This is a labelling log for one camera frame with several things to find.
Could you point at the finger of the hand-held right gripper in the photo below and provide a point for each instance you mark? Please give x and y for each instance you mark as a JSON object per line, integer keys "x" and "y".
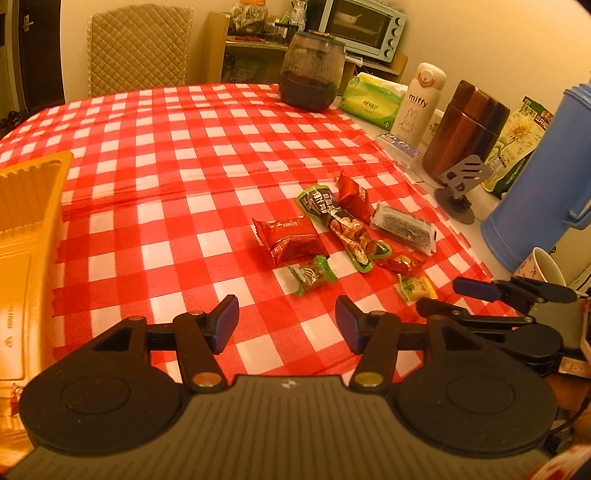
{"x": 471, "y": 288}
{"x": 455, "y": 316}

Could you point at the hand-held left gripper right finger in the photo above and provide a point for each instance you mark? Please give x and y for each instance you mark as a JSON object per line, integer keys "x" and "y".
{"x": 348, "y": 323}

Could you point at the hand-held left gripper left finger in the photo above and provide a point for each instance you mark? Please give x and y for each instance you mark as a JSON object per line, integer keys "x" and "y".
{"x": 226, "y": 318}

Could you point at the yellow-green candy packet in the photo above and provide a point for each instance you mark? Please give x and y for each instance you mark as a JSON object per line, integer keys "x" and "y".
{"x": 415, "y": 287}

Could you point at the small green candy packet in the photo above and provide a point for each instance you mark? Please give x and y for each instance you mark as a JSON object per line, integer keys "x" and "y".
{"x": 311, "y": 274}

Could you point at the small red candy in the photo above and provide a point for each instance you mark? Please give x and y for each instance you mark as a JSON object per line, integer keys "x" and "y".
{"x": 399, "y": 263}

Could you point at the clear packet dark cookie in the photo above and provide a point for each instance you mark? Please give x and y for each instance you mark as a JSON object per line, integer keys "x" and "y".
{"x": 401, "y": 226}

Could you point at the long green nut packet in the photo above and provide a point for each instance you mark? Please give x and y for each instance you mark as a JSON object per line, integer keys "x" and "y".
{"x": 346, "y": 226}

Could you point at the square red snack packet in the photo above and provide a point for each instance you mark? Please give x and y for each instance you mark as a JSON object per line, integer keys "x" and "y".
{"x": 288, "y": 240}

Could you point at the red snack packet white label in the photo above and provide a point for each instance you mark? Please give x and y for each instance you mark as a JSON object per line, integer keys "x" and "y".
{"x": 355, "y": 196}

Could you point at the yellow plastic tray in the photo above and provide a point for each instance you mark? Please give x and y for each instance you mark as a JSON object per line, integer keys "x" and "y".
{"x": 27, "y": 230}

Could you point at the paper cup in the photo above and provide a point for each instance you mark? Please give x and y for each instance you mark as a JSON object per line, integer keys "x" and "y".
{"x": 538, "y": 270}

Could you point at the grey phone stand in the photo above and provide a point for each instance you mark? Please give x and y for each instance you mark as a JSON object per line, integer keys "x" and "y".
{"x": 464, "y": 173}

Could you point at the blue thermos jug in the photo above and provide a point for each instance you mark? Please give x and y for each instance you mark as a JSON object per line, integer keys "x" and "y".
{"x": 540, "y": 184}

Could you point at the green sunflower seed bag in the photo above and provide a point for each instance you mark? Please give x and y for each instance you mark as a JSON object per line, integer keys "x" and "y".
{"x": 517, "y": 138}

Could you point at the small blue white box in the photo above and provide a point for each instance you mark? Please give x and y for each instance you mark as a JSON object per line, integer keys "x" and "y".
{"x": 399, "y": 147}

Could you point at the brown metallic container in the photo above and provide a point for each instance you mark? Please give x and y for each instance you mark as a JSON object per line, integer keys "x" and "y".
{"x": 466, "y": 124}

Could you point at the red checkered tablecloth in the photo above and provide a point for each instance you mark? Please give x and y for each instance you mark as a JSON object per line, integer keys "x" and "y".
{"x": 184, "y": 138}

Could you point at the white thermos bottle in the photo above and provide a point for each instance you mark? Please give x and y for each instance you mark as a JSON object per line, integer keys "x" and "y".
{"x": 418, "y": 104}

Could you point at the green tissue pack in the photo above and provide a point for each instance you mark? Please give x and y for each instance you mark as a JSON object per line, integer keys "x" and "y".
{"x": 371, "y": 101}

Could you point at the dark glass jar with lid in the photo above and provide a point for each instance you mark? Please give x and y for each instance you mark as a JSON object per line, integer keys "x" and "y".
{"x": 311, "y": 69}

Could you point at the wooden shelf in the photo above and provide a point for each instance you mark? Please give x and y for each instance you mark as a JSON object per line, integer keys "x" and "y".
{"x": 249, "y": 50}

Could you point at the light blue toaster oven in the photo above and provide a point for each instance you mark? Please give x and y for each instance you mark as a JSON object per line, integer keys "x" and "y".
{"x": 364, "y": 30}

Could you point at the quilted chair back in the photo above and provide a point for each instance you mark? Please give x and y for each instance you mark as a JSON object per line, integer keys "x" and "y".
{"x": 138, "y": 50}

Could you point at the glass jar orange lid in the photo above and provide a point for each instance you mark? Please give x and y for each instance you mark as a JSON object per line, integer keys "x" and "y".
{"x": 249, "y": 16}

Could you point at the dark door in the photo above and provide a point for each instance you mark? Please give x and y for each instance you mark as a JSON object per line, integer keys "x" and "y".
{"x": 41, "y": 50}

